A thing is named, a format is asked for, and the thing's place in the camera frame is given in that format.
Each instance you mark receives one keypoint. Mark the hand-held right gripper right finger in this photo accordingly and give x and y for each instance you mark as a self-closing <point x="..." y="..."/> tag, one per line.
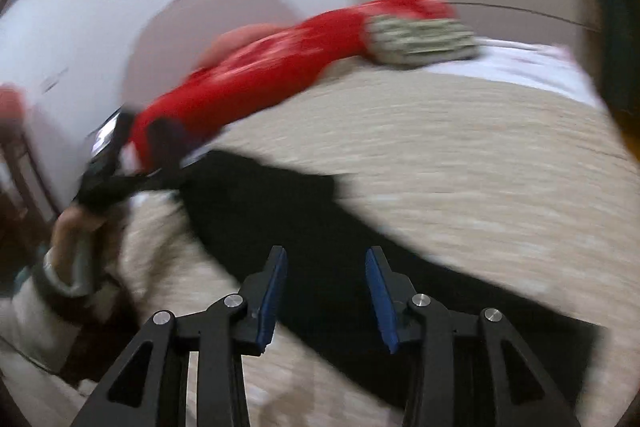
<point x="382" y="307"/>

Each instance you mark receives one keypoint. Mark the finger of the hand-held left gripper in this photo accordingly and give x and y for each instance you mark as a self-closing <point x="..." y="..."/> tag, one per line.
<point x="150" y="184"/>

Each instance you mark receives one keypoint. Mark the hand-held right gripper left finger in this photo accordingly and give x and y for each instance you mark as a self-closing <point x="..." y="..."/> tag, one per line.
<point x="270" y="307"/>

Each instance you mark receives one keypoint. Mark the black pants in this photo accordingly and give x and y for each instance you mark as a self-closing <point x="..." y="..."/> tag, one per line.
<point x="280" y="227"/>

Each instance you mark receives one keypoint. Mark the person's left hand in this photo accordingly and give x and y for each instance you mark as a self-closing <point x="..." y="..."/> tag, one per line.
<point x="67" y="237"/>

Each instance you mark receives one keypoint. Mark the dark wooden furniture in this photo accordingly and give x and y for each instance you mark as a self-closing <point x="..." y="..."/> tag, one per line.
<point x="20" y="187"/>

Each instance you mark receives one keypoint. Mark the arched pink headboard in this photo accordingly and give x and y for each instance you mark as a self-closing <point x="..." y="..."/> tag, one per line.
<point x="170" y="42"/>

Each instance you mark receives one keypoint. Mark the red printed cloth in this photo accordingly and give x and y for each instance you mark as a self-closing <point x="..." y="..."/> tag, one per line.
<point x="240" y="77"/>

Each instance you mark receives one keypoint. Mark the beige bed cover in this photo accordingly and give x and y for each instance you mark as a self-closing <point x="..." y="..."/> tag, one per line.
<point x="450" y="157"/>

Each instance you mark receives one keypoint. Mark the grey patterned pillow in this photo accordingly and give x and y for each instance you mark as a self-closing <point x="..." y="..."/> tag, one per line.
<point x="420" y="39"/>

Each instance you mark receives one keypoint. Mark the white bed sheet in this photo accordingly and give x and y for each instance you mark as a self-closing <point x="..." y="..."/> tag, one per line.
<point x="530" y="72"/>

